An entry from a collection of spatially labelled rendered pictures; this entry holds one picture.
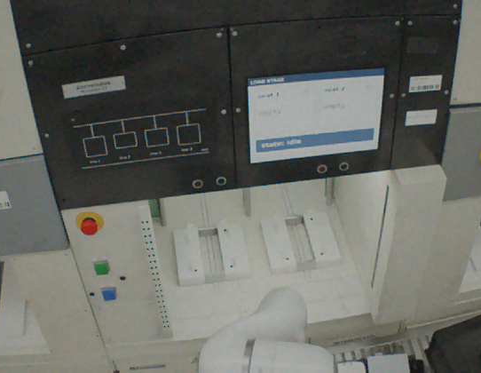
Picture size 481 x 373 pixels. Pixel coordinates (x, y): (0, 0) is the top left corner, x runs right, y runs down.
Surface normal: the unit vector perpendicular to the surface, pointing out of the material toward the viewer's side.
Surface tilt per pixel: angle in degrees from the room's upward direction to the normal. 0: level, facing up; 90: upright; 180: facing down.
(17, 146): 90
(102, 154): 90
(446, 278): 90
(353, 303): 0
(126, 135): 90
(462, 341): 0
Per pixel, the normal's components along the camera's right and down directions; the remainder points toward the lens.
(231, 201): -0.04, -0.75
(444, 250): 0.14, 0.66
